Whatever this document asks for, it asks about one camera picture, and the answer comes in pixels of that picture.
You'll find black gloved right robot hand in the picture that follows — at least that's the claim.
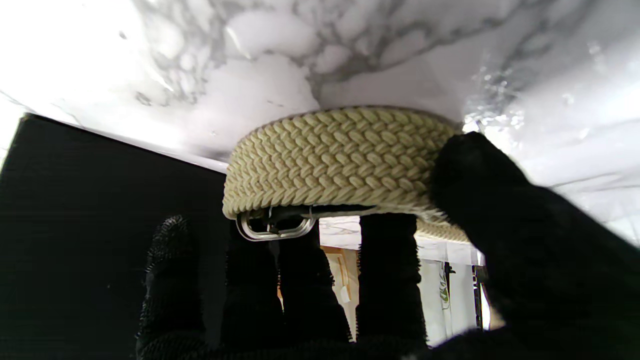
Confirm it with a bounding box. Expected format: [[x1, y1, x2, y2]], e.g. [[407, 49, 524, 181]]
[[136, 131, 640, 360]]

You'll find beige woven belt double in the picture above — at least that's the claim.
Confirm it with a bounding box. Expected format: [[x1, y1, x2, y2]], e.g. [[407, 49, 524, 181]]
[[221, 106, 472, 245]]

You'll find black belt storage box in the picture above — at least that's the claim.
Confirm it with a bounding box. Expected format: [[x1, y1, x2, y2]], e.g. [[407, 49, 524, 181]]
[[0, 114, 232, 360]]

